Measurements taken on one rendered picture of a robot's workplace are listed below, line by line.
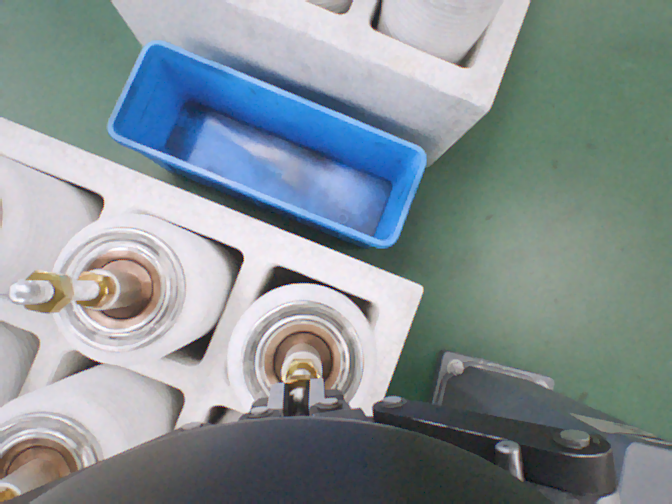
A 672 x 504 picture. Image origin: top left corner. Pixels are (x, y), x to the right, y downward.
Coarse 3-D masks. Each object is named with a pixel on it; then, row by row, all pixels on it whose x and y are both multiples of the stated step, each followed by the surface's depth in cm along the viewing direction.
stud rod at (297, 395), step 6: (294, 372) 20; (300, 372) 20; (306, 372) 20; (294, 390) 17; (300, 390) 16; (294, 396) 16; (300, 396) 16; (294, 402) 15; (300, 402) 15; (294, 408) 15; (300, 408) 15; (294, 414) 15; (300, 414) 15
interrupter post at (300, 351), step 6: (294, 348) 24; (300, 348) 23; (306, 348) 23; (312, 348) 24; (288, 354) 23; (294, 354) 22; (300, 354) 22; (306, 354) 22; (312, 354) 22; (318, 354) 24; (288, 360) 22; (312, 360) 22; (318, 360) 22; (318, 366) 22; (282, 372) 22
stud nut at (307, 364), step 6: (294, 360) 21; (300, 360) 21; (306, 360) 21; (288, 366) 21; (294, 366) 20; (300, 366) 20; (306, 366) 20; (312, 366) 21; (288, 372) 20; (312, 372) 20; (318, 372) 21; (282, 378) 20
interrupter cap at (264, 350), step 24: (288, 312) 25; (312, 312) 25; (336, 312) 25; (264, 336) 25; (288, 336) 25; (312, 336) 25; (336, 336) 25; (240, 360) 24; (264, 360) 25; (336, 360) 25; (360, 360) 25; (264, 384) 24; (336, 384) 25
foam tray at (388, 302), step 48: (0, 144) 31; (48, 144) 32; (96, 192) 35; (144, 192) 32; (240, 240) 32; (288, 240) 33; (240, 288) 32; (336, 288) 41; (384, 288) 33; (48, 336) 31; (384, 336) 33; (48, 384) 31; (192, 384) 31; (384, 384) 32
